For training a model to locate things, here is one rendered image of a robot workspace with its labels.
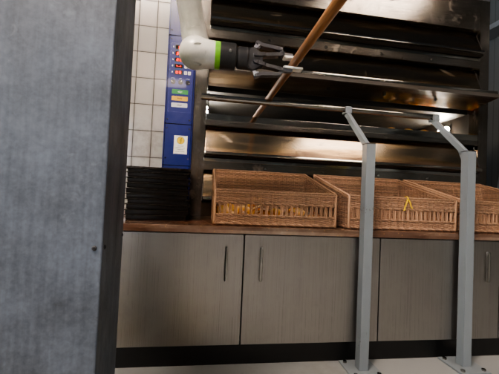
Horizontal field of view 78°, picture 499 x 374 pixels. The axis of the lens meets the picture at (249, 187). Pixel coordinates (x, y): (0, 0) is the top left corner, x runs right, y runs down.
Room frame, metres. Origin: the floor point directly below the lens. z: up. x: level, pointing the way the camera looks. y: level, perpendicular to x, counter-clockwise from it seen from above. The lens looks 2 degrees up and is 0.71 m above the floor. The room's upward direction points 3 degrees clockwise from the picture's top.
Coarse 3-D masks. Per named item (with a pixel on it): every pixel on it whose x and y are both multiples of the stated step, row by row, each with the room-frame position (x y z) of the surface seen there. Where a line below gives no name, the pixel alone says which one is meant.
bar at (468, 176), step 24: (216, 96) 1.41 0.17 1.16; (240, 96) 1.44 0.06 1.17; (432, 120) 1.58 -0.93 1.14; (456, 144) 1.43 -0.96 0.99; (360, 216) 1.32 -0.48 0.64; (360, 240) 1.31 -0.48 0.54; (360, 264) 1.30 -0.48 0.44; (360, 288) 1.29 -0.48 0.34; (360, 312) 1.29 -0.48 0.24; (360, 336) 1.28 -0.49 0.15; (360, 360) 1.28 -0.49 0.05; (456, 360) 1.39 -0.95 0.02
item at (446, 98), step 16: (208, 80) 1.77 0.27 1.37; (224, 80) 1.76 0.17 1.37; (240, 80) 1.76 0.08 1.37; (256, 80) 1.75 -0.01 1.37; (272, 80) 1.75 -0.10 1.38; (288, 80) 1.74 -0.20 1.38; (304, 80) 1.74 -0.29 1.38; (320, 80) 1.73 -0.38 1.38; (336, 80) 1.73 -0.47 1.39; (352, 80) 1.75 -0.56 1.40; (368, 80) 1.77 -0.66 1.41; (336, 96) 1.93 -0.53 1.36; (352, 96) 1.92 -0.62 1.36; (368, 96) 1.92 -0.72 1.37; (384, 96) 1.91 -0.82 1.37; (400, 96) 1.91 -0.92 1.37; (416, 96) 1.90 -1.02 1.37; (432, 96) 1.90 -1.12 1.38; (448, 96) 1.89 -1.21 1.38; (464, 96) 1.89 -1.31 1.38; (480, 96) 1.88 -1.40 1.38; (496, 96) 1.88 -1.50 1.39
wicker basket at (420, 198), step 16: (320, 176) 1.84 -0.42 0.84; (336, 176) 1.86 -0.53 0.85; (336, 192) 1.51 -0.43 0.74; (352, 192) 1.85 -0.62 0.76; (384, 192) 1.88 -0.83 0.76; (400, 192) 1.87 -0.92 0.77; (416, 192) 1.73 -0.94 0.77; (432, 192) 1.61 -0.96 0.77; (352, 208) 1.38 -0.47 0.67; (384, 208) 1.41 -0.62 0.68; (400, 208) 1.42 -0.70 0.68; (416, 208) 1.43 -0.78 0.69; (432, 208) 1.44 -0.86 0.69; (448, 208) 1.45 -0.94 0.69; (336, 224) 1.49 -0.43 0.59; (352, 224) 1.38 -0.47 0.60; (384, 224) 1.41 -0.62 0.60; (400, 224) 1.42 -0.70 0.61; (416, 224) 1.43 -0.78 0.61; (432, 224) 1.45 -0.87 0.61; (448, 224) 1.50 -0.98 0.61
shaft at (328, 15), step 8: (336, 0) 0.71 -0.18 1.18; (344, 0) 0.70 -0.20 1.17; (328, 8) 0.75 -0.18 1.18; (336, 8) 0.73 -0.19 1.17; (328, 16) 0.77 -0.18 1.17; (320, 24) 0.81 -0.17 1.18; (328, 24) 0.81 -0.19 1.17; (312, 32) 0.86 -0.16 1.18; (320, 32) 0.84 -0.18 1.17; (304, 40) 0.93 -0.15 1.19; (312, 40) 0.89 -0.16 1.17; (304, 48) 0.94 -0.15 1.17; (296, 56) 1.01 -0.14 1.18; (288, 64) 1.11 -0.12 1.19; (296, 64) 1.06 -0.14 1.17; (280, 80) 1.23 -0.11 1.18; (272, 88) 1.36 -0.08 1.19; (272, 96) 1.43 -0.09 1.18; (256, 112) 1.76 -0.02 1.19
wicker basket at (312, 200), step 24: (216, 192) 1.30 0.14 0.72; (240, 192) 1.31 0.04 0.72; (264, 192) 1.33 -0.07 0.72; (288, 192) 1.34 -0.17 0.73; (312, 192) 1.68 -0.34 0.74; (216, 216) 1.30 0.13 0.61; (240, 216) 1.31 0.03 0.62; (264, 216) 1.33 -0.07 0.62; (288, 216) 1.34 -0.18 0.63; (312, 216) 1.36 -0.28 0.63
